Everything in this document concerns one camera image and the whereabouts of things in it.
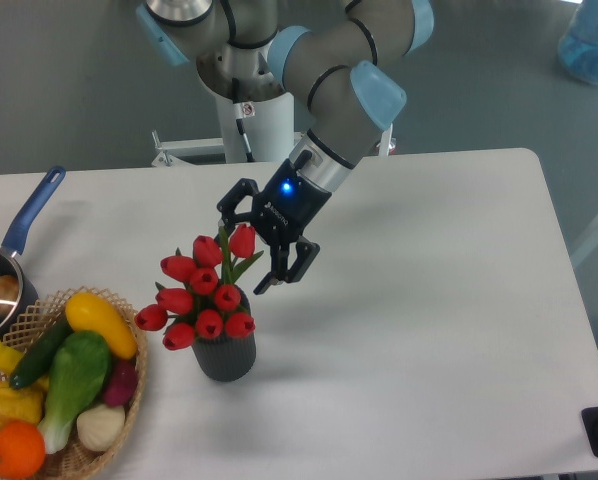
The purple red onion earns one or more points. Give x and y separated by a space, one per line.
122 384

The red tulip bouquet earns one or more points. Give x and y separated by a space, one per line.
208 304

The white garlic bulb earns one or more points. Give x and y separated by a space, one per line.
99 427

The orange fruit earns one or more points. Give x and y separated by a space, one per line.
22 450

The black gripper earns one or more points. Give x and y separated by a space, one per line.
279 213

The green bok choy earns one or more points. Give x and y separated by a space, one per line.
77 374

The yellow bell pepper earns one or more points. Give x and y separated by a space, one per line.
20 405

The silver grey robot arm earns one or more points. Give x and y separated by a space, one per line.
246 60

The blue handled saucepan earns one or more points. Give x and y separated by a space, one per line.
14 242

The dark grey ribbed vase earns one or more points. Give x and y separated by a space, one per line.
224 345

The yellow squash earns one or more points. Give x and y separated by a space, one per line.
88 311

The yellow banana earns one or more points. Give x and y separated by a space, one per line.
9 357

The dark green cucumber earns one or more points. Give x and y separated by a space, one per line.
37 361

